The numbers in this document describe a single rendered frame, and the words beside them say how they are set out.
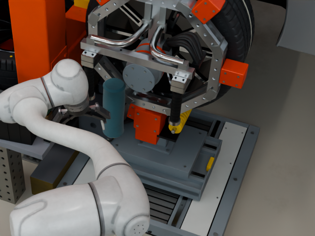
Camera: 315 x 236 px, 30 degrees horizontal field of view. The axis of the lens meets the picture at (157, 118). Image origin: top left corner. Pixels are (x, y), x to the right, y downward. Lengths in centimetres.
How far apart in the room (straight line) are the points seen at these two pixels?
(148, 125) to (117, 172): 108
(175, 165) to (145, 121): 33
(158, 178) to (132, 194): 138
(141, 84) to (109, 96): 18
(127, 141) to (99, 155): 130
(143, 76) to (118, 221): 91
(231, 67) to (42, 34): 74
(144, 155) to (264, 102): 101
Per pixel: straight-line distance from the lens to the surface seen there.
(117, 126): 241
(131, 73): 216
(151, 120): 246
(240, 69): 221
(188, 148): 280
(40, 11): 228
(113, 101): 231
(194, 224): 269
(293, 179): 309
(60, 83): 177
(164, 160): 273
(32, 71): 249
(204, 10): 209
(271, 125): 334
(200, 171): 281
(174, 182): 272
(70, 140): 161
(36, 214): 133
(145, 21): 218
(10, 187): 278
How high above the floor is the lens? 221
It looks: 42 degrees down
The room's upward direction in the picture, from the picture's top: 5 degrees clockwise
